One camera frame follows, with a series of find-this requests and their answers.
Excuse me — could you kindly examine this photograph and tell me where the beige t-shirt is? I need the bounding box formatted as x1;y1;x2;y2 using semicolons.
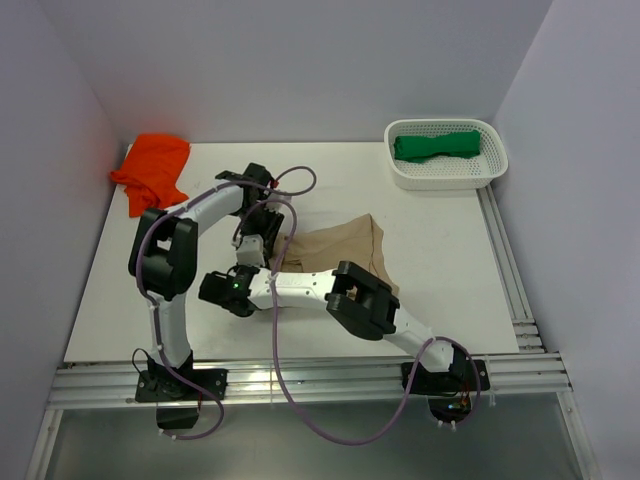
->
269;214;399;296

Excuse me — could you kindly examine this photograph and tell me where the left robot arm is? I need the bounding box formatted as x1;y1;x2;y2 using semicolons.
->
128;163;284;400

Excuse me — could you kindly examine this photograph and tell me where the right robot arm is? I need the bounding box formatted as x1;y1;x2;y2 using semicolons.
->
198;261;468;390

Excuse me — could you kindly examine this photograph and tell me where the orange t-shirt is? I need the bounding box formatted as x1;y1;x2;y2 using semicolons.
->
109;134;191;218

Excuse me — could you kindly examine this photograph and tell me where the rolled green t-shirt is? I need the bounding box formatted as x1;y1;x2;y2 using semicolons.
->
393;130;481;163

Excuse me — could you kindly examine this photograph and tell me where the white plastic basket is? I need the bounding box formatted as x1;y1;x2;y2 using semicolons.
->
384;118;508;191

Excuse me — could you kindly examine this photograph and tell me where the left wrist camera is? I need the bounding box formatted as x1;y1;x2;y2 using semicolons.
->
265;193;292;212

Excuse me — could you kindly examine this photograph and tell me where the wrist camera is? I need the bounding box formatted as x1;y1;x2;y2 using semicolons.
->
265;193;292;212
232;234;265;268

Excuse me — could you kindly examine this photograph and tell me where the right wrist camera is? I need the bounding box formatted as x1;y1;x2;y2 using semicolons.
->
232;234;265;268

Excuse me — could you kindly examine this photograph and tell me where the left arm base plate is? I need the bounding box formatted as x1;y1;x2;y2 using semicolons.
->
134;369;228;403

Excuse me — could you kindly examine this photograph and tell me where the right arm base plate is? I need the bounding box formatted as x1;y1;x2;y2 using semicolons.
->
410;354;491;396

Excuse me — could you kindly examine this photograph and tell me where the aluminium rail frame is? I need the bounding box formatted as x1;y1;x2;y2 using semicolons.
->
26;187;601;479

